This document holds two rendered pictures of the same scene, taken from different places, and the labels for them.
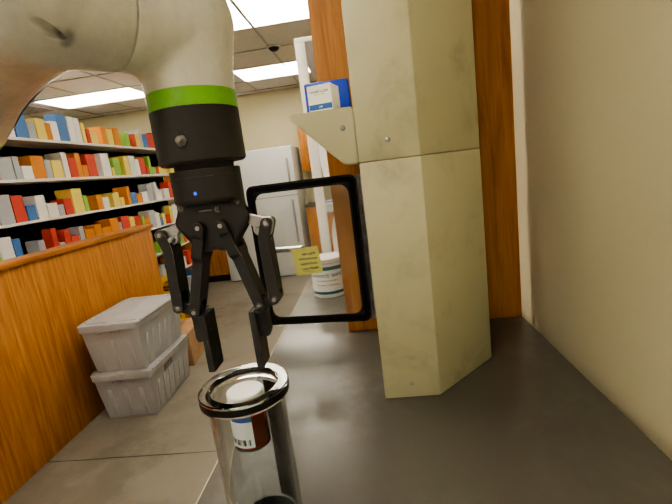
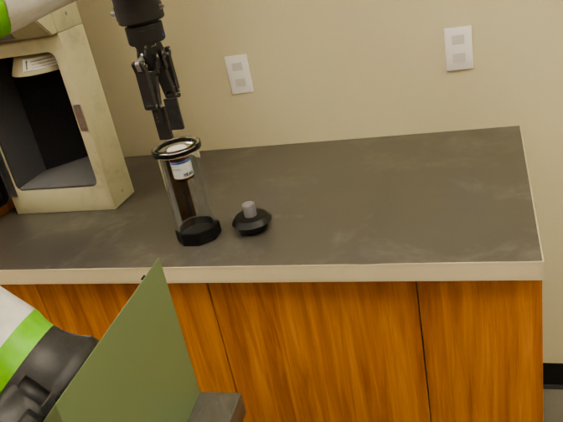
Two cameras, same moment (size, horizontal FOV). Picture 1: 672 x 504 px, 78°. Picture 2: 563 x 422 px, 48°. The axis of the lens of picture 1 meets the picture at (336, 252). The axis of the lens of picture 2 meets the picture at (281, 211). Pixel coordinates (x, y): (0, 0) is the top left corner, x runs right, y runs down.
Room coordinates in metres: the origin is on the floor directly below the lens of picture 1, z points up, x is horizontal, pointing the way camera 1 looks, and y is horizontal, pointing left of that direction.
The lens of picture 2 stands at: (-0.06, 1.36, 1.58)
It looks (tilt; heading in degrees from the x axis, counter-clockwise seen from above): 25 degrees down; 285
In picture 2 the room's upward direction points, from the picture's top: 11 degrees counter-clockwise
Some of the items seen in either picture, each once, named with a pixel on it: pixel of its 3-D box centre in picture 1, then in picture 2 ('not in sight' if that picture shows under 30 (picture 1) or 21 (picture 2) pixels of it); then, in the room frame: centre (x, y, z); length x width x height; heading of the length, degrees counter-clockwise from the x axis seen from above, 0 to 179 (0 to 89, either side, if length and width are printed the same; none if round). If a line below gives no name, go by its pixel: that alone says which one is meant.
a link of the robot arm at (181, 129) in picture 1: (201, 141); (136, 8); (0.47, 0.13, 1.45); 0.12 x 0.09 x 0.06; 174
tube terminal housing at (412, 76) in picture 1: (421, 195); (44, 62); (0.91, -0.20, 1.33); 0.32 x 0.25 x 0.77; 174
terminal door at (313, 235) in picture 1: (309, 253); not in sight; (1.11, 0.07, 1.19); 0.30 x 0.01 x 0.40; 77
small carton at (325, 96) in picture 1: (324, 102); not in sight; (0.88, -0.02, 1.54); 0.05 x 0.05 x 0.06; 70
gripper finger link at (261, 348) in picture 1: (259, 335); (173, 114); (0.46, 0.10, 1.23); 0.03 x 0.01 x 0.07; 174
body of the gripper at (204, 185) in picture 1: (212, 209); (148, 46); (0.47, 0.13, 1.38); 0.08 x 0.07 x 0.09; 84
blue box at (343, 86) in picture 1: (329, 105); not in sight; (1.03, -0.03, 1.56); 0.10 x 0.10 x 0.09; 84
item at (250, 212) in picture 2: not in sight; (250, 216); (0.34, 0.12, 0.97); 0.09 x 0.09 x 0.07
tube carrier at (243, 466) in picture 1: (257, 460); (187, 189); (0.47, 0.13, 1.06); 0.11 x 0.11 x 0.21
